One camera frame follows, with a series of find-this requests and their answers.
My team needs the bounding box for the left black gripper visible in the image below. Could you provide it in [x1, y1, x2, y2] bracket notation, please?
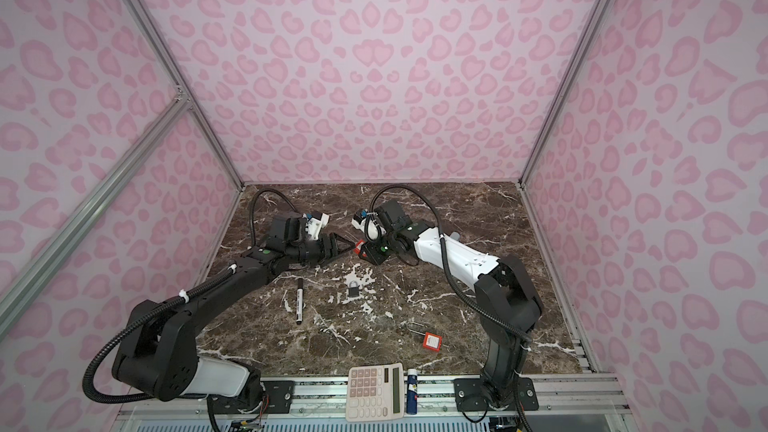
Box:
[287, 231, 355, 267]

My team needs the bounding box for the small grey padlock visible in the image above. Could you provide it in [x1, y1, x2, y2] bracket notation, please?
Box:
[347, 280, 360, 299]

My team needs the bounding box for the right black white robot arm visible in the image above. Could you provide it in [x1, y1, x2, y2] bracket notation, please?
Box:
[352, 200, 543, 411]

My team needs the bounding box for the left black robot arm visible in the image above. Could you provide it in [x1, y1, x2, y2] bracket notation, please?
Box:
[111, 212, 355, 409]

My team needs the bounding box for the black marker pen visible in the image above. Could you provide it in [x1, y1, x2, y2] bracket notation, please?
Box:
[296, 278, 304, 325]

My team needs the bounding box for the blue white glue stick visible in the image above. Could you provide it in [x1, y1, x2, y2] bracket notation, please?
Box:
[406, 368, 418, 415]

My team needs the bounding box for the pink white calculator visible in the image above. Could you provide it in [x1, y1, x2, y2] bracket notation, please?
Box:
[345, 363, 406, 423]

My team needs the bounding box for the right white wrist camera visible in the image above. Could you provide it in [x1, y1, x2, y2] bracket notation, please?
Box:
[351, 209, 384, 242]

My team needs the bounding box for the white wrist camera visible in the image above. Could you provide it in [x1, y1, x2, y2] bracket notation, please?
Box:
[304, 212, 330, 241]
[351, 209, 384, 242]

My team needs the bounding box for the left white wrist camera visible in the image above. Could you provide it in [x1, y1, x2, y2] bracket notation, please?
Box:
[304, 212, 330, 241]

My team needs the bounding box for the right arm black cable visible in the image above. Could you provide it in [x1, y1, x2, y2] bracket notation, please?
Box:
[367, 184, 535, 432]

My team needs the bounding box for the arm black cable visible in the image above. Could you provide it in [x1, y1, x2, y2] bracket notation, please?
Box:
[81, 188, 301, 404]
[367, 184, 535, 432]

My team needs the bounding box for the aluminium front rail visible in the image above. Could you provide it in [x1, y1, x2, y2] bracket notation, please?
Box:
[113, 365, 636, 431]

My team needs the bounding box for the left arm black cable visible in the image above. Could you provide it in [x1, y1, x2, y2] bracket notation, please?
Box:
[81, 188, 301, 404]

